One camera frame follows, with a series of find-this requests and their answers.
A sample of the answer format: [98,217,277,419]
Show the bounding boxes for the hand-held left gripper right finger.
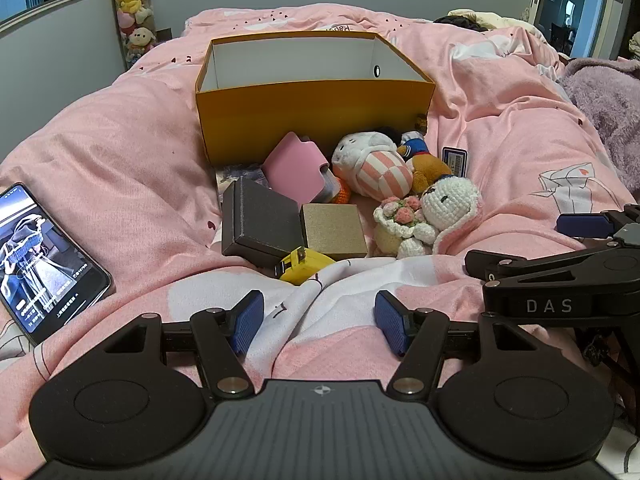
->
[374,290,540,401]

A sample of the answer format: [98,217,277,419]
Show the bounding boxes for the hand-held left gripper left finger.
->
[100,290,265,402]

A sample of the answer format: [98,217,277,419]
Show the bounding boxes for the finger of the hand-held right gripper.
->
[464,247,627,287]
[556,204,640,247]

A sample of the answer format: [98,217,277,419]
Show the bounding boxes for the yellow tape measure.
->
[276,246,337,287]

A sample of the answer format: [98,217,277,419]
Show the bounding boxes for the gold box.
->
[300,203,370,262]

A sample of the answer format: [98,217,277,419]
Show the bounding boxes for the purple packet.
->
[216,162,271,194]

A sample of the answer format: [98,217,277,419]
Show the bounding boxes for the yellow cardboard box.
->
[195,31,437,167]

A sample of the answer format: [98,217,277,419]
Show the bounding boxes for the white crochet bunny with bouquet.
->
[372,176,484,260]

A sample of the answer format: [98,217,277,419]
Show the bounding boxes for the dark grey box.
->
[221,176,304,269]

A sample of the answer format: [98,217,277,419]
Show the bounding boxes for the blue bordered card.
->
[442,146,469,179]

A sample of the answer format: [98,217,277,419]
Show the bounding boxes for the orange duck plush toy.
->
[397,130,454,194]

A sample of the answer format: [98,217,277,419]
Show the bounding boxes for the purple fuzzy blanket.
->
[559,56,640,187]

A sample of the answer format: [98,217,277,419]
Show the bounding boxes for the orange red crochet toy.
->
[332,175,354,205]

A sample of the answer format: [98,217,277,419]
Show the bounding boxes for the pink striped white plush toy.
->
[332,131,415,199]

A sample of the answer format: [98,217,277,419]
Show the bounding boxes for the pink pouch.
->
[262,132,331,207]

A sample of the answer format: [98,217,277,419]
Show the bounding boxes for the pink blanket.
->
[0,2,640,461]

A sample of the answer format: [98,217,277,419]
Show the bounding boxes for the smartphone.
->
[0,182,114,346]

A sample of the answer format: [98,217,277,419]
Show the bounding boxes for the cream cloth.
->
[447,8,545,37]

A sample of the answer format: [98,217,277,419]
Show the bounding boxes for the black furry thing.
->
[432,14,489,34]

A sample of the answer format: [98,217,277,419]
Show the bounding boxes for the column of plush toys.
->
[110,0,159,69]

